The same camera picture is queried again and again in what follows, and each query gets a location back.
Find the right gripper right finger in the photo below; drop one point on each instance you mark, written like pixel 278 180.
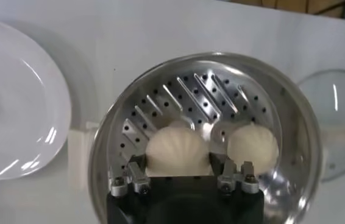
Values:
pixel 239 181

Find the stainless steel steamer basket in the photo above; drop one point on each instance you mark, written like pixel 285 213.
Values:
pixel 209 97

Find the steel steamer pot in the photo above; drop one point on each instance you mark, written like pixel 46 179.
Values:
pixel 79 152

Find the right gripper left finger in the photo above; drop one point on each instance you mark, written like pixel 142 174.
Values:
pixel 130 179

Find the round glass pot lid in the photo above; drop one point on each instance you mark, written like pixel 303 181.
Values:
pixel 343 100

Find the large white plate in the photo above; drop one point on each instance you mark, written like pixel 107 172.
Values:
pixel 17 100

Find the white steamed baozi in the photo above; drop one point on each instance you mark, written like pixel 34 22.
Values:
pixel 177 152
pixel 253 146

